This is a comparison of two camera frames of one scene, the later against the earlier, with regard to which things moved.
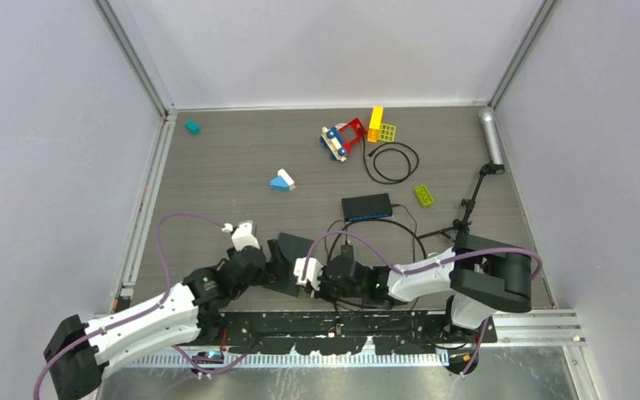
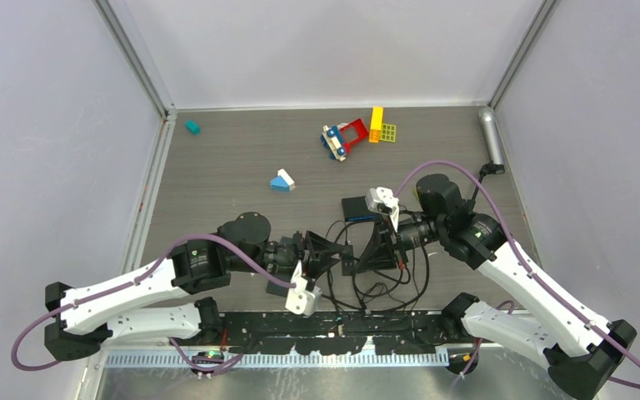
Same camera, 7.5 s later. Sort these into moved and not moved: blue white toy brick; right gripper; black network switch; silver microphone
Moved: right gripper
Not moved: silver microphone; black network switch; blue white toy brick
